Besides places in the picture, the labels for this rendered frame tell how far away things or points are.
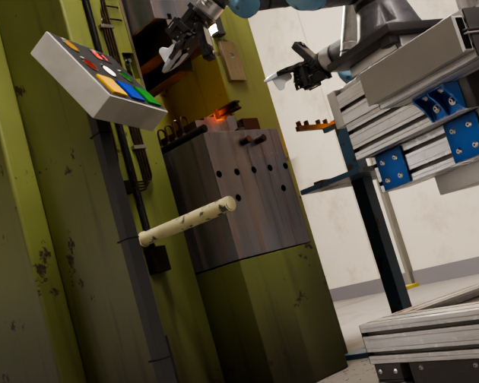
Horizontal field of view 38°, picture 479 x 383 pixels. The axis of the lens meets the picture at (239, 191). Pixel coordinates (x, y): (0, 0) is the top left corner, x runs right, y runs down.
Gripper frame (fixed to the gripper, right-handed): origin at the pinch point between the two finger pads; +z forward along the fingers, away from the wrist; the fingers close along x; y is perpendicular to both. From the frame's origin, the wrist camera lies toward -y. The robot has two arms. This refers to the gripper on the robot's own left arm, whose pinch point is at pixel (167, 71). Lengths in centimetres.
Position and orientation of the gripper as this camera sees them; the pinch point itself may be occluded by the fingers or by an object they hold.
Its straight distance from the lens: 212.3
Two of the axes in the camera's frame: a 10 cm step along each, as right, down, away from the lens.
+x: -3.6, -0.2, -9.3
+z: -6.4, 7.4, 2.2
